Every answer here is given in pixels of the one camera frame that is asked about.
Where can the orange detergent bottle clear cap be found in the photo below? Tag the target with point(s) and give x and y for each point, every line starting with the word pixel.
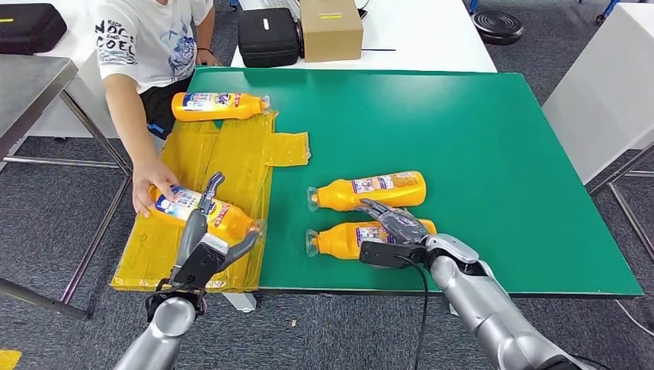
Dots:
pixel 337 242
pixel 240 107
pixel 337 196
pixel 230 219

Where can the person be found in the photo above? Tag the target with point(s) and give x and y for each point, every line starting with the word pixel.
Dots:
pixel 148 41

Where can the black zippered case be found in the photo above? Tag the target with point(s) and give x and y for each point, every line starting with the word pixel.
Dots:
pixel 25 30
pixel 268 38

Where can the person's left forearm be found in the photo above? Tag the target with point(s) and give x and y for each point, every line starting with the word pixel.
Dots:
pixel 204 28

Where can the person's right hand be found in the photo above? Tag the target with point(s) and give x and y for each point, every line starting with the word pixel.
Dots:
pixel 153 181

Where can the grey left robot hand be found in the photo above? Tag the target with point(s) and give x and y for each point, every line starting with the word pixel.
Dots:
pixel 191 235

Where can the steel table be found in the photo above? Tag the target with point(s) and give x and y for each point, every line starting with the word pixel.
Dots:
pixel 25 87

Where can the black pen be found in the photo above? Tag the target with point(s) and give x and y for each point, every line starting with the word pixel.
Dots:
pixel 380 49

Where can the blue wheeled frame leg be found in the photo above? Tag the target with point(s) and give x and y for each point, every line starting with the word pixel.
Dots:
pixel 608 10

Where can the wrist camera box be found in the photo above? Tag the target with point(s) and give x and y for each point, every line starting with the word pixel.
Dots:
pixel 202 265
pixel 383 255

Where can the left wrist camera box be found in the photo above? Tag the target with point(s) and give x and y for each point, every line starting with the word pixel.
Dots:
pixel 202 265

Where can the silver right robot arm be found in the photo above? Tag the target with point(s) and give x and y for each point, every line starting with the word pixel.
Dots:
pixel 475 301

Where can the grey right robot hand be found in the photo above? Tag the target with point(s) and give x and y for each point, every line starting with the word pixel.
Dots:
pixel 401 227

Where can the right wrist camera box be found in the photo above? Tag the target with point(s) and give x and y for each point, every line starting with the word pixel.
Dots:
pixel 383 255

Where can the yellow floor scrap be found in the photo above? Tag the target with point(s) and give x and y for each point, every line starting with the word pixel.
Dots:
pixel 7 361

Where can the black round disc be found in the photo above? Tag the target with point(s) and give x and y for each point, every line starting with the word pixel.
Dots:
pixel 497 26

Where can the person's left hand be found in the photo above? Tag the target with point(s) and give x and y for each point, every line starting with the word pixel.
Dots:
pixel 208 57

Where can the white table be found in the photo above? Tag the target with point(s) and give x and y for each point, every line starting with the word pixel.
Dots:
pixel 424 41
pixel 603 92

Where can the person's right forearm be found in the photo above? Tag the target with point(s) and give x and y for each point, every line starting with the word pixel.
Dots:
pixel 128 122

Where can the brown cardboard box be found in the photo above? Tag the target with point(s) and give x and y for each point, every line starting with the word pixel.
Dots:
pixel 332 38

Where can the white table foot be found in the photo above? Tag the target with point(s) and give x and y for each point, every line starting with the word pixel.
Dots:
pixel 240 302

